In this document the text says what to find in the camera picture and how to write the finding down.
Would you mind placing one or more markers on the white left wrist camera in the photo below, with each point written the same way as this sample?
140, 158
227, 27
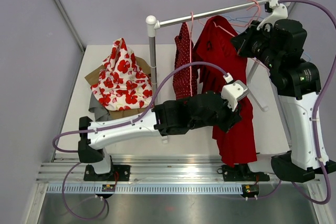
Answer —
233, 91

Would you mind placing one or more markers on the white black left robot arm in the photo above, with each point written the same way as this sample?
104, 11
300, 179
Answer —
173, 117

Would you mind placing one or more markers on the red polka dot garment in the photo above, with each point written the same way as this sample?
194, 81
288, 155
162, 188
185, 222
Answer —
181, 80

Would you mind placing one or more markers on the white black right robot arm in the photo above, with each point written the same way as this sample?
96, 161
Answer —
279, 47

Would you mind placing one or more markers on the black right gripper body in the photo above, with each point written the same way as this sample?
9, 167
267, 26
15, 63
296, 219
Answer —
256, 43

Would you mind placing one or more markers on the red skirt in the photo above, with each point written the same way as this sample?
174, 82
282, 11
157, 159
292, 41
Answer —
237, 145

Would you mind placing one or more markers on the tan skirt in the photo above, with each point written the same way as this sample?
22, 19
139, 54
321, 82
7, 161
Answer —
93, 76

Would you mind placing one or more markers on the red white floral garment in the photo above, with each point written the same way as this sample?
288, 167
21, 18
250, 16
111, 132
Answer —
122, 84

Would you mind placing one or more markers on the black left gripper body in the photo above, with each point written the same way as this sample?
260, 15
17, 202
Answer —
224, 117

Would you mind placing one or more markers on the silver clothes rack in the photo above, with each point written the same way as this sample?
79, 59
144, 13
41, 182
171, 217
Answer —
270, 121

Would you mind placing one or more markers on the white slotted cable duct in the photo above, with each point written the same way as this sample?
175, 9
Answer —
146, 189

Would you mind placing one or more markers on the aluminium mounting rail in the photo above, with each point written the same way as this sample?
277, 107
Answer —
185, 169

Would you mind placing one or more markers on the grey pleated skirt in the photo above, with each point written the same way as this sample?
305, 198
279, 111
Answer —
100, 113

